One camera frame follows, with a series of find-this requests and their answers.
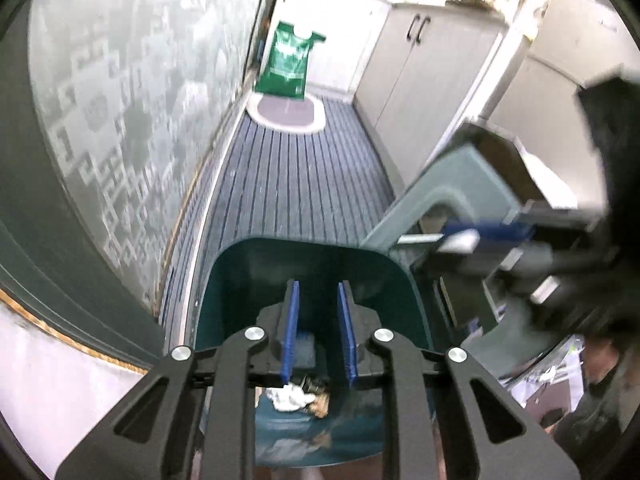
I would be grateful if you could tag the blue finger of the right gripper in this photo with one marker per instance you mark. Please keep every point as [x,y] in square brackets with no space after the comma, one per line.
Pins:
[559,235]

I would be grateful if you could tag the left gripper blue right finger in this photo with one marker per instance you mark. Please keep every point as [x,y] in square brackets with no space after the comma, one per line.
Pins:
[445,416]

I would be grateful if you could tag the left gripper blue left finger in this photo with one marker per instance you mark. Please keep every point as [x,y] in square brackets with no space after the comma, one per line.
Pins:
[193,414]

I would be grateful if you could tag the white paper tissue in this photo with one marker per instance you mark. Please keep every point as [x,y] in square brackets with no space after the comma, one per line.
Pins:
[289,398]

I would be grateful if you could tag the brown fruit peel scraps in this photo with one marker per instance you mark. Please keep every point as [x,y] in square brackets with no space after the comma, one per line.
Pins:
[320,390]

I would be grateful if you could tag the teal plastic trash bin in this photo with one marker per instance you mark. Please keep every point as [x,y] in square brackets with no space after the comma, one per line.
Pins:
[252,274]

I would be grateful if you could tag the white kitchen cabinet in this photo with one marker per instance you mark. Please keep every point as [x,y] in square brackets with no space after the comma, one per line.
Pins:
[410,69]

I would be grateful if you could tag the grey-green plastic chair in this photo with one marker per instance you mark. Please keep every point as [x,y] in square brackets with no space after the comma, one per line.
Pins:
[478,177]

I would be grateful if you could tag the plastic bag green items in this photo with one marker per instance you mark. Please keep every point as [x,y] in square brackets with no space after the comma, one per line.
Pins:
[552,386]

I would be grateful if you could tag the oval grey floor mat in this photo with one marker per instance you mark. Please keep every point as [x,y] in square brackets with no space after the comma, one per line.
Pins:
[292,116]

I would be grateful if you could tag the silver refrigerator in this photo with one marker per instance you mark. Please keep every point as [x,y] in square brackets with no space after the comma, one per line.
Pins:
[579,42]

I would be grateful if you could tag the green rice bag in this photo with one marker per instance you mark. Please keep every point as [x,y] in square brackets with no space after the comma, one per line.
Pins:
[285,73]

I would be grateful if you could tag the patterned glass sliding door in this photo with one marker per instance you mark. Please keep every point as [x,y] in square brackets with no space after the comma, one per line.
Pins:
[109,110]

